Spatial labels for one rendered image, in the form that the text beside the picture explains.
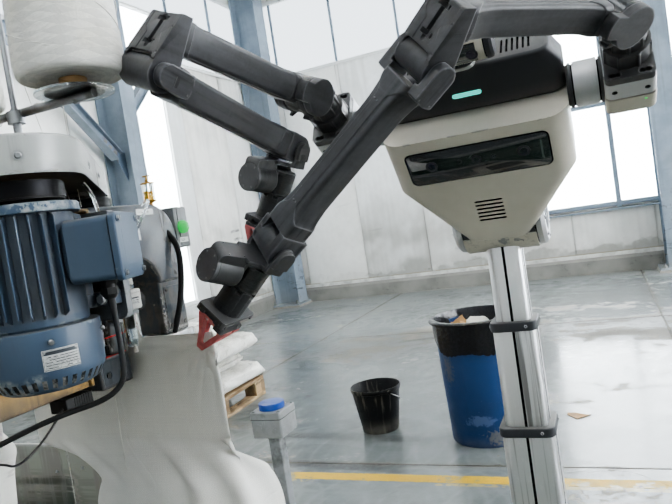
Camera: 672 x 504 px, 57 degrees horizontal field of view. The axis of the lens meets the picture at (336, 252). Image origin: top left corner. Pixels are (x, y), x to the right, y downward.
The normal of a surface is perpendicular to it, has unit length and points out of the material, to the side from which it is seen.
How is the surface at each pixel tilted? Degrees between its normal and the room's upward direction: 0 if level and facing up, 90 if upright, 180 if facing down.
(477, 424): 93
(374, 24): 90
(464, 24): 136
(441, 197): 130
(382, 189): 90
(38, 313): 90
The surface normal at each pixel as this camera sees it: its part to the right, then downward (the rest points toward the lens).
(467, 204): -0.20, 0.72
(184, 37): 0.78, 0.31
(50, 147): 0.83, -0.09
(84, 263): 0.02, 0.05
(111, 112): -0.38, 0.11
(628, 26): 0.46, 0.69
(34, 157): 0.65, -0.04
